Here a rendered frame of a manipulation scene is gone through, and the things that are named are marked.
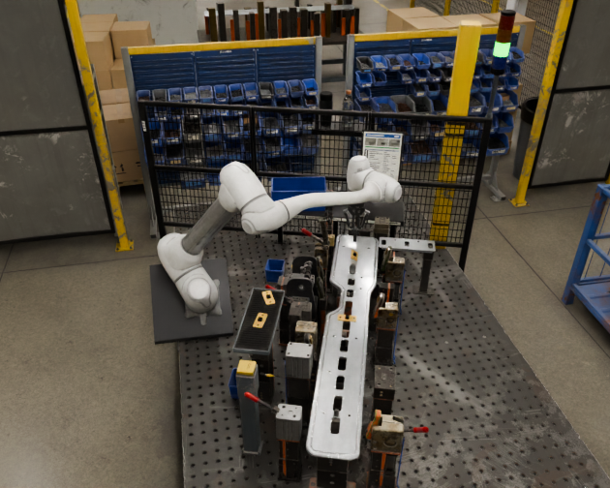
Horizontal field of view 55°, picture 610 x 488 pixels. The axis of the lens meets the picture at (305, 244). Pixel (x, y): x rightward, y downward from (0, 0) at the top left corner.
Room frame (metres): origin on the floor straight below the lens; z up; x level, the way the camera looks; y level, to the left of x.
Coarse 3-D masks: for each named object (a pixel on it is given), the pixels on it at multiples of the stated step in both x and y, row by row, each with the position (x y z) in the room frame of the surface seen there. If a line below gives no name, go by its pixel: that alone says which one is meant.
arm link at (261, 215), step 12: (252, 204) 2.02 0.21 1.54; (264, 204) 2.03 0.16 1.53; (276, 204) 2.06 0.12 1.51; (252, 216) 1.98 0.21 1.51; (264, 216) 1.99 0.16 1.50; (276, 216) 2.01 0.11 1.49; (288, 216) 2.05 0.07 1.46; (252, 228) 1.95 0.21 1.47; (264, 228) 1.97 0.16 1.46; (276, 228) 2.01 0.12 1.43
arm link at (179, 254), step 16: (224, 176) 2.12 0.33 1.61; (240, 176) 2.10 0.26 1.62; (256, 176) 2.14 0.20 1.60; (224, 192) 2.10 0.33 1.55; (240, 192) 2.05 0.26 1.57; (256, 192) 2.06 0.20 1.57; (208, 208) 2.21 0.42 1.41; (224, 208) 2.11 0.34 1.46; (240, 208) 2.04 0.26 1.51; (208, 224) 2.15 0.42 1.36; (224, 224) 2.15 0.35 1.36; (160, 240) 2.32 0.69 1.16; (176, 240) 2.25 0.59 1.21; (192, 240) 2.19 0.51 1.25; (208, 240) 2.18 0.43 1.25; (160, 256) 2.26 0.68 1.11; (176, 256) 2.20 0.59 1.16; (192, 256) 2.21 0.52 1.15; (176, 272) 2.19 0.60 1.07
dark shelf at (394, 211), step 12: (348, 204) 2.88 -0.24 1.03; (372, 204) 2.88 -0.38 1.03; (384, 204) 2.88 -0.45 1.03; (396, 204) 2.88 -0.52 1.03; (300, 216) 2.78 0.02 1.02; (312, 216) 2.77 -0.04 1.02; (324, 216) 2.76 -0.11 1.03; (336, 216) 2.76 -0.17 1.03; (372, 216) 2.76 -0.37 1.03; (384, 216) 2.76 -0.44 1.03; (396, 216) 2.76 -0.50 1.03
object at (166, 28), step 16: (80, 0) 8.53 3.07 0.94; (96, 0) 8.57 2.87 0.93; (112, 0) 8.62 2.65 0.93; (128, 0) 8.66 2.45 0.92; (144, 0) 8.70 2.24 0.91; (160, 0) 8.74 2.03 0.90; (176, 0) 8.79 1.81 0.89; (192, 0) 8.83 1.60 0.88; (80, 16) 8.53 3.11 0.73; (128, 16) 8.65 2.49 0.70; (144, 16) 8.69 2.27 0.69; (160, 16) 8.74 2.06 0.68; (176, 16) 8.78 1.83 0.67; (192, 16) 8.83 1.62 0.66; (160, 32) 8.73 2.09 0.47; (176, 32) 8.78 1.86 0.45; (192, 32) 8.82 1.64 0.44
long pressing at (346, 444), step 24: (336, 240) 2.56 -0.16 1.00; (360, 240) 2.56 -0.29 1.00; (336, 264) 2.35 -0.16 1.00; (360, 264) 2.35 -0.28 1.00; (336, 312) 1.99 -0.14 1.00; (360, 312) 1.99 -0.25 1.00; (336, 336) 1.84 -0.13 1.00; (360, 336) 1.84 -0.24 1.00; (336, 360) 1.70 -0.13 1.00; (360, 360) 1.70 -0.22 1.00; (360, 384) 1.57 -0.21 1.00; (312, 408) 1.45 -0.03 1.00; (360, 408) 1.46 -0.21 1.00; (312, 432) 1.34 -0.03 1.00; (360, 432) 1.35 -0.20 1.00; (336, 456) 1.25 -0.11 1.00
